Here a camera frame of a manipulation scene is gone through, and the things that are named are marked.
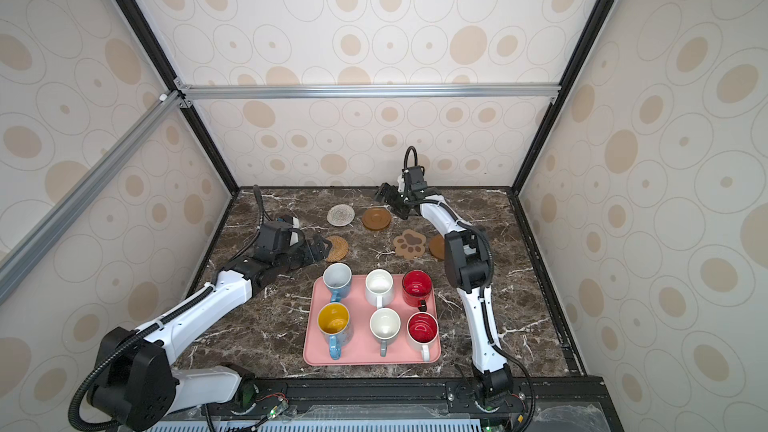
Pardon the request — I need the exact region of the woven rattan round coaster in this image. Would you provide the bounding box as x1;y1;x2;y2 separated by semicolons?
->
327;235;349;263

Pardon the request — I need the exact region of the brown wooden coaster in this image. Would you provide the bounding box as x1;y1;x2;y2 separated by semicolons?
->
428;235;445;261
361;207;392;231

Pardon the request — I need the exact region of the multicolour woven round coaster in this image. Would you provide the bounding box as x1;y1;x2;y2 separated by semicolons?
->
327;204;355;227

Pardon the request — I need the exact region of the brown paw shaped coaster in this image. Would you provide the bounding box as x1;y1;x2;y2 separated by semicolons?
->
393;229;427;260

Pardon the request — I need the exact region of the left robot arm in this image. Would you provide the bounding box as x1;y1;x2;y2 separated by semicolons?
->
68;210;332;431

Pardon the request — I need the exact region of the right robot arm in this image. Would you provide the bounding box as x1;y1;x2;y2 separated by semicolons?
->
375;146;536;429

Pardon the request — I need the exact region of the blue floral mug white inside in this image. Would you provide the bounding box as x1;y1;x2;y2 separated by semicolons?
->
322;263;352;302

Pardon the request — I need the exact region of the blue mug yellow inside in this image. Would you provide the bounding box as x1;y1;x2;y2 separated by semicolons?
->
317;302;354;360

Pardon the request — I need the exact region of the white mug rear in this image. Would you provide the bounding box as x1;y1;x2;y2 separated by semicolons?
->
365;269;395;309

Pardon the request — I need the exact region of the dark red mug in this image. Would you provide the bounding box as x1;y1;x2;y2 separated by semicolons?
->
402;270;433;312

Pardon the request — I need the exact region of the white mug front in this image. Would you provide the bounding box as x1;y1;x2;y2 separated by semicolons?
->
369;307;401;357

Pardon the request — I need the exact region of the pink rectangular tray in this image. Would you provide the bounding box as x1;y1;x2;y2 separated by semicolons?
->
303;274;424;366

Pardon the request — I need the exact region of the white mug red inside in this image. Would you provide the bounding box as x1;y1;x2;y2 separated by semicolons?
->
406;312;439;363

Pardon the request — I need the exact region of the left diagonal aluminium bar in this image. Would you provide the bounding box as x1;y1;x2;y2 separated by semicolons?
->
1;90;182;301

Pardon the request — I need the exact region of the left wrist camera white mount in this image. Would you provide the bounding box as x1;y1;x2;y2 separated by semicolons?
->
252;215;300;263

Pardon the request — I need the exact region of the horizontal aluminium frame bar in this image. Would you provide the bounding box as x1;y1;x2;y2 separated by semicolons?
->
180;82;561;100

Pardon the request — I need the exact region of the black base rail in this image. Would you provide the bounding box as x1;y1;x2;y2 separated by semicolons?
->
105;375;625;432

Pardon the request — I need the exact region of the right black frame post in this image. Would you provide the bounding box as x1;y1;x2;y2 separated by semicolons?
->
511;0;616;197

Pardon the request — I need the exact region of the black frame post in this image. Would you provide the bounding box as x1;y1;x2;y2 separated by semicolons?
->
511;0;616;197
114;0;240;196

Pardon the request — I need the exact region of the left black frame post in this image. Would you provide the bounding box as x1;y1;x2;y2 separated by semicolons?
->
114;0;240;196

